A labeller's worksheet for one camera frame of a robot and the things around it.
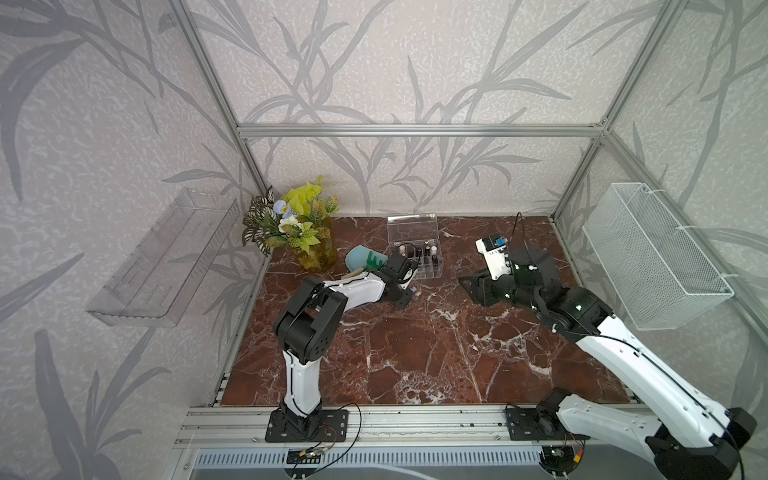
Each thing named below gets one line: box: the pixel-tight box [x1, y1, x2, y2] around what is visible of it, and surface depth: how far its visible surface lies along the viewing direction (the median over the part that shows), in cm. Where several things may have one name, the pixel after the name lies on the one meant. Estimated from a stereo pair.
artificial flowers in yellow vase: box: [242, 176, 340, 272], surface depth 90 cm
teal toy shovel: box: [345, 244, 389, 272], surface depth 109 cm
